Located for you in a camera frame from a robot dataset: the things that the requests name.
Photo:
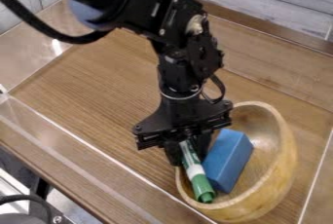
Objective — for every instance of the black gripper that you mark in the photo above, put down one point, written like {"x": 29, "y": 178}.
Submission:
{"x": 176, "y": 117}

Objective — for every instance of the green and white marker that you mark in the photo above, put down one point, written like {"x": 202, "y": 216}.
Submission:
{"x": 202, "y": 188}

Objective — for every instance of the brown wooden bowl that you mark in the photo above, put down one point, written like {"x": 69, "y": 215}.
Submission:
{"x": 267, "y": 175}

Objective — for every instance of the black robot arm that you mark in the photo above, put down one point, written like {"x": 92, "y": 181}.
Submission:
{"x": 175, "y": 26}

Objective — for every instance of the blue rectangular block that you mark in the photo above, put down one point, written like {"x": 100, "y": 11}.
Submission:
{"x": 226, "y": 159}

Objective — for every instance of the clear acrylic front wall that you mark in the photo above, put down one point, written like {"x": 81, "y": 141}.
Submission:
{"x": 108, "y": 189}

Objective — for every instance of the clear acrylic wall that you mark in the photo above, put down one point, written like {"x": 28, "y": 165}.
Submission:
{"x": 25, "y": 49}
{"x": 108, "y": 189}
{"x": 317, "y": 210}
{"x": 275, "y": 63}

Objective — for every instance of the clear acrylic back wall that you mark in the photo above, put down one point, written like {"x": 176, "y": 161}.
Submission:
{"x": 275, "y": 63}

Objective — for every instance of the clear acrylic right wall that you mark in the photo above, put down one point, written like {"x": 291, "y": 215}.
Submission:
{"x": 317, "y": 210}

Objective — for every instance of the black metal table frame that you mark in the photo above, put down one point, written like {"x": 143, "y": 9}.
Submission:
{"x": 41, "y": 212}

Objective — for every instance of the clear acrylic left wall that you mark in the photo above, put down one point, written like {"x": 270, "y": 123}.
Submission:
{"x": 25, "y": 49}

